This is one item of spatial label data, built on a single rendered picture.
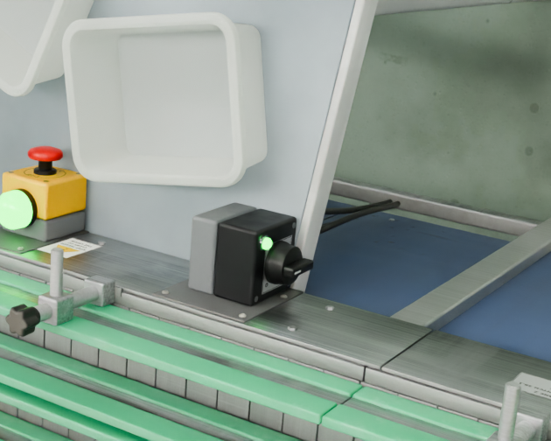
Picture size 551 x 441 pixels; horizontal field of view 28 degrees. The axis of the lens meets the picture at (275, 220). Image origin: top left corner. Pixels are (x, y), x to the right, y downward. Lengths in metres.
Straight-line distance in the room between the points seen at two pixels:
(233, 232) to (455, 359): 0.25
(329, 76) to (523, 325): 0.34
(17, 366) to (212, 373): 0.26
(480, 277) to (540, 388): 0.31
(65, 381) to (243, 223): 0.24
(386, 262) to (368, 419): 0.45
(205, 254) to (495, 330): 0.31
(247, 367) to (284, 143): 0.25
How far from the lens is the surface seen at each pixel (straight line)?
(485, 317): 1.21
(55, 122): 1.33
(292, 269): 1.09
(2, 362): 1.19
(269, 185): 1.16
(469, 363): 1.03
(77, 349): 1.20
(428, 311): 1.16
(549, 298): 1.30
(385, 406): 0.97
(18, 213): 1.25
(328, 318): 1.10
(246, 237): 1.08
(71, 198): 1.29
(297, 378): 1.00
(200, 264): 1.12
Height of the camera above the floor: 1.72
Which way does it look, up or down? 56 degrees down
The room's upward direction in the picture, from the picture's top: 111 degrees counter-clockwise
